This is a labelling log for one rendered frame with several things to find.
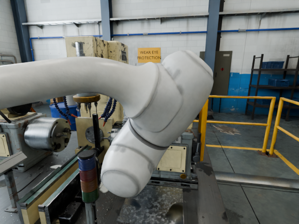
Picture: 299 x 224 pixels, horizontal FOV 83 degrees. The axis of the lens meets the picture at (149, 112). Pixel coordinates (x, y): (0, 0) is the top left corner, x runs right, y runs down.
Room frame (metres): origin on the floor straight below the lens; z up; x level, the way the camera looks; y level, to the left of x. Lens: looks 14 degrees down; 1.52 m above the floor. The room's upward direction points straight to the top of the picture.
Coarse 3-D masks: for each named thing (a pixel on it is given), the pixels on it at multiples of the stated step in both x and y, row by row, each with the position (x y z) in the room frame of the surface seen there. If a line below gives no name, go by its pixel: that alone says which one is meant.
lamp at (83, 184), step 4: (92, 180) 0.54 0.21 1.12; (96, 180) 0.55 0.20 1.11; (84, 184) 0.53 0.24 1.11; (88, 184) 0.53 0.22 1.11; (92, 184) 0.54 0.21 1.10; (96, 184) 0.55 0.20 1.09; (84, 188) 0.53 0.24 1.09; (88, 188) 0.53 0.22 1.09; (92, 188) 0.54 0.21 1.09; (96, 188) 0.55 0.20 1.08
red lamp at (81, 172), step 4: (96, 168) 0.57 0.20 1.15; (80, 172) 0.54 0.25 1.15; (84, 172) 0.53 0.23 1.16; (88, 172) 0.53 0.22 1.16; (92, 172) 0.54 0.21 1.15; (96, 172) 0.56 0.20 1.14; (80, 176) 0.54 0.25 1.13; (84, 176) 0.53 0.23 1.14; (88, 176) 0.53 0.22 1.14; (92, 176) 0.54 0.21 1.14; (96, 176) 0.56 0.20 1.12; (84, 180) 0.53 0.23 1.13; (88, 180) 0.53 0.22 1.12
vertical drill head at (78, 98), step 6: (78, 42) 1.13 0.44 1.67; (78, 48) 1.14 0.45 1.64; (78, 54) 1.14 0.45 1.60; (78, 96) 1.12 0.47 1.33; (84, 96) 1.12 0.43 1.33; (90, 96) 1.12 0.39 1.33; (96, 96) 1.14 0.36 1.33; (78, 102) 1.10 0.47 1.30; (84, 102) 1.10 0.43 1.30; (90, 102) 1.11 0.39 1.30; (96, 102) 1.21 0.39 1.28; (78, 108) 1.13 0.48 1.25; (90, 108) 1.12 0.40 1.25; (96, 108) 1.22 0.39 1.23; (90, 114) 1.12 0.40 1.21
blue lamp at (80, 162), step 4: (80, 160) 0.53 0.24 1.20; (84, 160) 0.53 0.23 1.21; (88, 160) 0.53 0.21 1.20; (92, 160) 0.54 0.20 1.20; (80, 164) 0.53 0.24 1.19; (84, 164) 0.53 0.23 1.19; (88, 164) 0.53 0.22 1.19; (92, 164) 0.54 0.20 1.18; (80, 168) 0.54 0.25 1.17; (84, 168) 0.53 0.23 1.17; (88, 168) 0.53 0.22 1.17; (92, 168) 0.54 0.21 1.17
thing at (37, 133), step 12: (36, 120) 1.15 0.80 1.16; (48, 120) 1.14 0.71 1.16; (60, 120) 1.18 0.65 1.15; (24, 132) 1.10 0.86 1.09; (36, 132) 1.08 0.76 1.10; (48, 132) 1.07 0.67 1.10; (60, 132) 1.16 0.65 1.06; (36, 144) 1.07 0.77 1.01; (48, 144) 1.05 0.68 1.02; (60, 144) 1.14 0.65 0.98
